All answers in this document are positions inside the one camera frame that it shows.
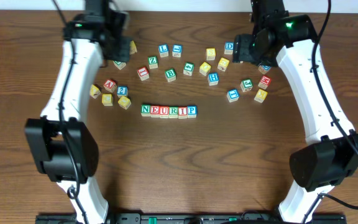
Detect red I block sideways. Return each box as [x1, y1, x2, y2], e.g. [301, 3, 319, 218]
[137, 67, 150, 81]

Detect blue P block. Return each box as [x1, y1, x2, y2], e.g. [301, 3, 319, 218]
[187, 106, 198, 118]

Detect green N block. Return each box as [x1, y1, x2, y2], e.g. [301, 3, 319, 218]
[141, 105, 151, 116]

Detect red E block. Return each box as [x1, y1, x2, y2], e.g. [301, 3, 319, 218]
[150, 105, 160, 118]

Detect red I block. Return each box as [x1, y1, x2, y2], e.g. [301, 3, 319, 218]
[178, 106, 188, 119]

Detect red U block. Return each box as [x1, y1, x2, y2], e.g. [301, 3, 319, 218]
[159, 106, 169, 118]

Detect green R block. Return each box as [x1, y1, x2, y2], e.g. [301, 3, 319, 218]
[168, 106, 178, 118]

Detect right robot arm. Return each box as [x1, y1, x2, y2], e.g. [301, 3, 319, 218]
[233, 11, 358, 223]

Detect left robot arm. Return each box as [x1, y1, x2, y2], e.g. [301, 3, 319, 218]
[24, 21, 131, 223]

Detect yellow W block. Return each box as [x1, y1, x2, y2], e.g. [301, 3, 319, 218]
[129, 40, 137, 55]

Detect blue D block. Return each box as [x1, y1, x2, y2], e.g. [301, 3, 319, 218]
[224, 42, 234, 55]

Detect yellow G block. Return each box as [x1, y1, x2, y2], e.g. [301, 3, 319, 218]
[218, 57, 230, 72]

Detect blue Q block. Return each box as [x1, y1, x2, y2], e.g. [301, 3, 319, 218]
[258, 65, 271, 75]

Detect green 7 block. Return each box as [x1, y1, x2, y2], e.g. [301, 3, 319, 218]
[113, 61, 126, 70]

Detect yellow S block right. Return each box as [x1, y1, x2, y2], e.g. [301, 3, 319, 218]
[206, 48, 216, 61]

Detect green J block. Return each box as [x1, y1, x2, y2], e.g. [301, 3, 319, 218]
[241, 78, 254, 92]

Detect blue H block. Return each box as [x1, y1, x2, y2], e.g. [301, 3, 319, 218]
[208, 73, 219, 86]

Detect yellow O block centre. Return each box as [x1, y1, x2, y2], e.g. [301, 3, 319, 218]
[199, 62, 211, 76]

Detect yellow o block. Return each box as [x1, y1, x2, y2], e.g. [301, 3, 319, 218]
[118, 96, 132, 110]
[199, 62, 211, 76]

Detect red M block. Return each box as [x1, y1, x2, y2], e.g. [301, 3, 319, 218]
[258, 75, 272, 90]

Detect green Z block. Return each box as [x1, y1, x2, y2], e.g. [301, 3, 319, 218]
[147, 56, 158, 69]

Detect blue I block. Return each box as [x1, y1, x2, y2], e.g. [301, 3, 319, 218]
[226, 89, 239, 103]

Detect blue L block upright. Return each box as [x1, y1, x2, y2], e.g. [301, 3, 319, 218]
[158, 44, 169, 58]

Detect red A block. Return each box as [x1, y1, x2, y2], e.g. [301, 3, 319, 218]
[103, 79, 117, 93]

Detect yellow X block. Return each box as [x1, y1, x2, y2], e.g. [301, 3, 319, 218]
[254, 89, 268, 103]

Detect blue 2 block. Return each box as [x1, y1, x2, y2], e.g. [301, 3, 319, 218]
[117, 86, 129, 98]

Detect blue L block rotated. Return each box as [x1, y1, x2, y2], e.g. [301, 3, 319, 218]
[172, 44, 183, 58]

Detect yellow K block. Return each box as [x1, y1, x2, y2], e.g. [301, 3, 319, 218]
[89, 84, 101, 99]

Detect green B block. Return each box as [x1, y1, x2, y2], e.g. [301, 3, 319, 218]
[165, 68, 177, 82]

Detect yellow C block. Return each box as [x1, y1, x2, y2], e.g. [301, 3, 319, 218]
[102, 94, 114, 106]

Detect yellow O block left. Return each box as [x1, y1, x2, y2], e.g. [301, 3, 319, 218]
[118, 96, 132, 110]

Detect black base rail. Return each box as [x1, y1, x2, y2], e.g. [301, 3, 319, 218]
[35, 212, 347, 224]

